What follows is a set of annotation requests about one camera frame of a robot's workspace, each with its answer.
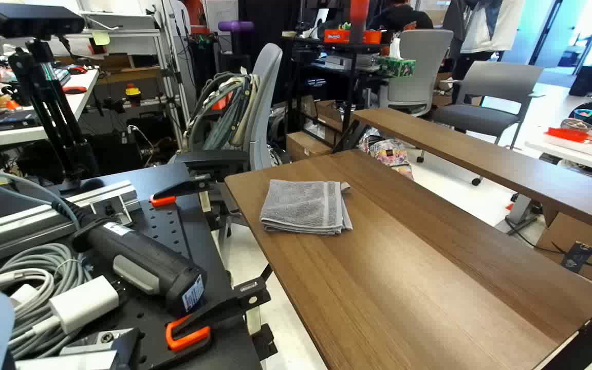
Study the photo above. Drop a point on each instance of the grey towel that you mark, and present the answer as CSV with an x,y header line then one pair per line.
x,y
308,206

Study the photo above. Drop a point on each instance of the wooden drawer box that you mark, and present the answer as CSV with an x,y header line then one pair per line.
x,y
308,144

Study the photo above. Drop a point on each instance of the black clamp with orange tip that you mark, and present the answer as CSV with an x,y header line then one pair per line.
x,y
173,189

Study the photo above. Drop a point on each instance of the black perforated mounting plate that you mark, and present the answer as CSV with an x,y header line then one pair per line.
x,y
166,229

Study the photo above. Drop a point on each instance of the green tissue box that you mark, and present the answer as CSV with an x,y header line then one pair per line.
x,y
396,66

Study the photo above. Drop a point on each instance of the orange crate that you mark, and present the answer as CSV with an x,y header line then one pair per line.
x,y
339,36

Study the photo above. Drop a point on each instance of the purple cylinder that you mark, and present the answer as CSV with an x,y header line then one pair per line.
x,y
236,27

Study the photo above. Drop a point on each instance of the black handheld enabling device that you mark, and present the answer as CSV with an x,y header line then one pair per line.
x,y
145,263

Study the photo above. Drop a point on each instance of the light grey office chair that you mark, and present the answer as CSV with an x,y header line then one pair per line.
x,y
420,69

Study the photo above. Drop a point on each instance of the red pole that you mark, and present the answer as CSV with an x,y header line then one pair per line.
x,y
359,12

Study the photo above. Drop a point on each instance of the small yellow object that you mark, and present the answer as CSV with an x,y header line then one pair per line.
x,y
133,92

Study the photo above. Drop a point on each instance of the person in black shirt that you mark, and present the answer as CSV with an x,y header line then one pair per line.
x,y
402,14

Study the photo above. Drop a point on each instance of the grey chair with dark seat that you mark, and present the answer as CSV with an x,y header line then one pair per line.
x,y
492,103

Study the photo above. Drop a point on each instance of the long wooden table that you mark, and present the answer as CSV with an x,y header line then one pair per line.
x,y
514,167

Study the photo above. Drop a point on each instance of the white power adapter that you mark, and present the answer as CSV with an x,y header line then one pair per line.
x,y
85,305

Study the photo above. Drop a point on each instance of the person in white shirt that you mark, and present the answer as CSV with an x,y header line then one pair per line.
x,y
488,27

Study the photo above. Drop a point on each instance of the red flat toy piece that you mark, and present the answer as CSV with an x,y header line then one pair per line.
x,y
566,135

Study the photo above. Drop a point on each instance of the cardboard box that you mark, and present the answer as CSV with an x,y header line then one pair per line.
x,y
577,236

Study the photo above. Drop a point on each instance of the aluminium extrusion bar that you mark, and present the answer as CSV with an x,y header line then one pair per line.
x,y
15,229

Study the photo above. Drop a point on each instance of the small black tag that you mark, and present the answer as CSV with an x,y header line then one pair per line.
x,y
577,256

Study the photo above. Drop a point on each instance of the white table with colourful items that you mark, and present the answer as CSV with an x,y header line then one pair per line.
x,y
585,154

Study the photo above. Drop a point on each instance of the white cluttered work table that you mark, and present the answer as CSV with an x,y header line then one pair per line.
x,y
9,135

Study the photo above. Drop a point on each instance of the black bag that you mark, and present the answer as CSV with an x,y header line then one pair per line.
x,y
585,80

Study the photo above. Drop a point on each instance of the black camera tripod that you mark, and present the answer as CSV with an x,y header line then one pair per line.
x,y
56,115

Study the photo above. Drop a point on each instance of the grey metal bracket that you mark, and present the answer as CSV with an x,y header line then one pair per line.
x,y
102,345

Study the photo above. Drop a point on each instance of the black stereo camera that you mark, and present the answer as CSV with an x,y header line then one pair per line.
x,y
25,19

